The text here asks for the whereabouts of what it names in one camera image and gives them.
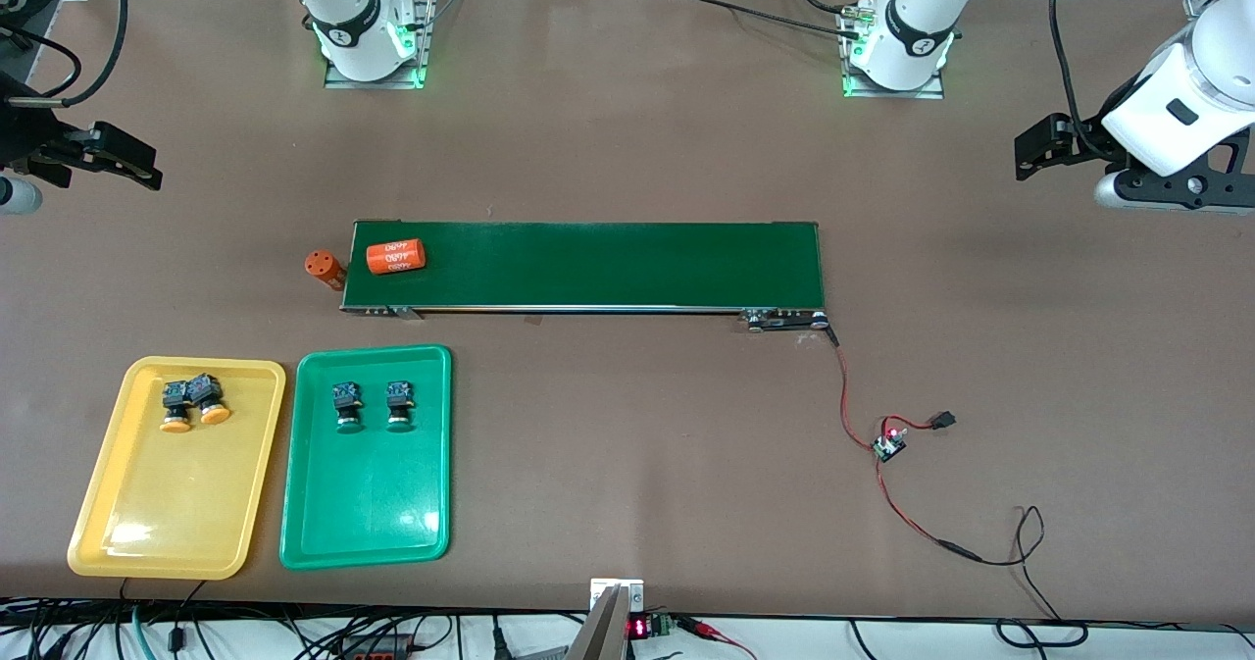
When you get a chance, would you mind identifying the red black motor wire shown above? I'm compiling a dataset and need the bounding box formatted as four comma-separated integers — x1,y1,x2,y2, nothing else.
827,319,886,451

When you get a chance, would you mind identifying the black plug with red lead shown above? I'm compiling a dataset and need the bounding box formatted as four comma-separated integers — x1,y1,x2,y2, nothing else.
885,410,958,437

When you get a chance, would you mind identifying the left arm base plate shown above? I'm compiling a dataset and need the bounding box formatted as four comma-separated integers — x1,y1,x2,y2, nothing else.
840,3,948,101

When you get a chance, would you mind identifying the green belt conveyor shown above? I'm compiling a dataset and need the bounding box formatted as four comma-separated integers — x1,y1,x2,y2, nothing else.
339,219,836,335

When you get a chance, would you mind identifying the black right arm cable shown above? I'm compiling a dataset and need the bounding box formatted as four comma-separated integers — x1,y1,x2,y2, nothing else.
0,0,130,109

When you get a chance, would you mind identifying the yellow plastic tray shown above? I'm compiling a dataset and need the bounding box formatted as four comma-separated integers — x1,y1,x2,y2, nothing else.
67,355,287,581

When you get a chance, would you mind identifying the yellow mushroom push button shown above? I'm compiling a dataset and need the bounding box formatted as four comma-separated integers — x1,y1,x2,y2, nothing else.
160,380,194,434
188,373,233,425

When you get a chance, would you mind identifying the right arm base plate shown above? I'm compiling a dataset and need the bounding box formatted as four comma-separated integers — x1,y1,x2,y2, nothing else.
324,0,437,89

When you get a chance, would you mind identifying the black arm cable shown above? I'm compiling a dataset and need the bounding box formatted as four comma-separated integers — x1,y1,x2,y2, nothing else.
1047,0,1104,151
0,0,130,109

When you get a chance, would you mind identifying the red clip lead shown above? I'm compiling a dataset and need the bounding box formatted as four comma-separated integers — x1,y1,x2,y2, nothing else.
677,616,758,660

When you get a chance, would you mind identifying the orange cylinder marked 4680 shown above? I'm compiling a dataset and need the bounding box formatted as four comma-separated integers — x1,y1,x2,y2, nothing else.
366,237,427,276
303,249,349,293

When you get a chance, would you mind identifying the green mushroom push button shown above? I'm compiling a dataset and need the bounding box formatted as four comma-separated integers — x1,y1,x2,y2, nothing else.
384,381,417,433
331,381,366,435

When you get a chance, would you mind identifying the green plastic tray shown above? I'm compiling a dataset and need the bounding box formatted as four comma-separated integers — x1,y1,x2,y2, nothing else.
279,344,453,571

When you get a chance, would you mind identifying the aluminium camera pole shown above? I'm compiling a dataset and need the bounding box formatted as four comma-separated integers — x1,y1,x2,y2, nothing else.
567,584,628,660

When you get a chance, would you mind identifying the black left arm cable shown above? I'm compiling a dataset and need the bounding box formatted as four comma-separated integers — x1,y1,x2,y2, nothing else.
1047,0,1104,151

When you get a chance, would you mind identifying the white pole bracket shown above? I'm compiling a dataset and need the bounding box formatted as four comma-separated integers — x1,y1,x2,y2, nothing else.
589,578,646,614

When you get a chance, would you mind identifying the thin black power cable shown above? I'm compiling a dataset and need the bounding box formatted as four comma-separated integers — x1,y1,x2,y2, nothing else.
979,505,1089,647

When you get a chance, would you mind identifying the red black supply wire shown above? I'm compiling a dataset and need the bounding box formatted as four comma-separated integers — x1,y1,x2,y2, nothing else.
876,456,984,563

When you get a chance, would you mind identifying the black cable on table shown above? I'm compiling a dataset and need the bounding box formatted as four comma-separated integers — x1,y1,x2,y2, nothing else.
677,0,866,41

